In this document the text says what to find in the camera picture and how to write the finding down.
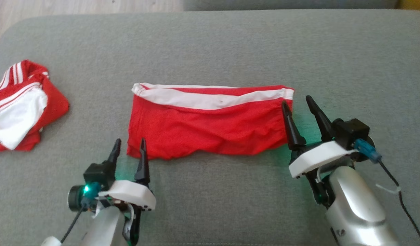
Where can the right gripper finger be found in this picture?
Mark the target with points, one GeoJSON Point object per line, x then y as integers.
{"type": "Point", "coordinates": [293, 133]}
{"type": "Point", "coordinates": [324, 126]}

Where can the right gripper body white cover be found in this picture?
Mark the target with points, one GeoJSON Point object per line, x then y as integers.
{"type": "Point", "coordinates": [316, 157]}

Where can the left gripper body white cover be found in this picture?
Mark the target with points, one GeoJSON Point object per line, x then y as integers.
{"type": "Point", "coordinates": [131, 194]}

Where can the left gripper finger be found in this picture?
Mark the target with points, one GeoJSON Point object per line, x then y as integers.
{"type": "Point", "coordinates": [114, 153]}
{"type": "Point", "coordinates": [142, 167]}

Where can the red shorts white waistband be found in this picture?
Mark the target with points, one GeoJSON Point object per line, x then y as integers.
{"type": "Point", "coordinates": [203, 130]}

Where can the red jersey white sleeves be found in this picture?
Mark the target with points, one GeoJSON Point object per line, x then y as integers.
{"type": "Point", "coordinates": [52, 106]}

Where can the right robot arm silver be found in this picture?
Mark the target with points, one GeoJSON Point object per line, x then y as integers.
{"type": "Point", "coordinates": [357, 212]}

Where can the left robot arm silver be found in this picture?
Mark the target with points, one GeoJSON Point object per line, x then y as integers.
{"type": "Point", "coordinates": [104, 229]}

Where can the large grey sofa seat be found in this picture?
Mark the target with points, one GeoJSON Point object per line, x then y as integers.
{"type": "Point", "coordinates": [217, 205]}

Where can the grey sofa cushion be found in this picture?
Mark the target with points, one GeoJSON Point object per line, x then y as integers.
{"type": "Point", "coordinates": [285, 4]}

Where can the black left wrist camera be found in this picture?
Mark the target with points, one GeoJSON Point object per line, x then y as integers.
{"type": "Point", "coordinates": [97, 174]}

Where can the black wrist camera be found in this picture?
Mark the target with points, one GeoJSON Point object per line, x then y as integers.
{"type": "Point", "coordinates": [97, 174]}
{"type": "Point", "coordinates": [352, 131]}

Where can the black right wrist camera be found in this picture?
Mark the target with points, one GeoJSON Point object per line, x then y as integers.
{"type": "Point", "coordinates": [352, 131]}

